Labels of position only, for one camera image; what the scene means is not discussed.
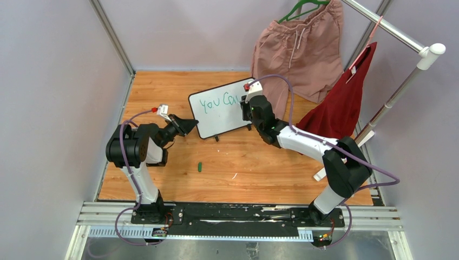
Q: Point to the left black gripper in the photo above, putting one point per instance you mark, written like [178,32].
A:
[182,127]

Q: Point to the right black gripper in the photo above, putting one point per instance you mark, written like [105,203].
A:
[245,106]

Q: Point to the small black-framed whiteboard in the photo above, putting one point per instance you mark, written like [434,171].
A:
[218,109]

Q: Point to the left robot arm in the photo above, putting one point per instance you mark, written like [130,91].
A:
[133,149]

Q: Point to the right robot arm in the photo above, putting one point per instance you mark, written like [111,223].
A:
[343,161]

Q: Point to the pink shorts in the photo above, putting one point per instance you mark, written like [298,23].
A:
[306,52]

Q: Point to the dark red garment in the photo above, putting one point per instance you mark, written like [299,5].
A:
[337,115]

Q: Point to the green clothes hanger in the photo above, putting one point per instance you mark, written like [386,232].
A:
[297,10]

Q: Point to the pink clothes hanger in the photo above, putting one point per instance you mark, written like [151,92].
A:
[352,67]

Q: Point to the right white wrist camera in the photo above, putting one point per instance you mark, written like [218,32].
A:
[252,89]

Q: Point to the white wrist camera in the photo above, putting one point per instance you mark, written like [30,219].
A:
[162,111]
[252,89]

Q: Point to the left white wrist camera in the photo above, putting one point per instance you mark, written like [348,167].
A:
[162,111]

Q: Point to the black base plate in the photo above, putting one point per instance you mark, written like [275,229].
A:
[244,220]

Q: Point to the aluminium rail frame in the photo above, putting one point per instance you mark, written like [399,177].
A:
[99,220]

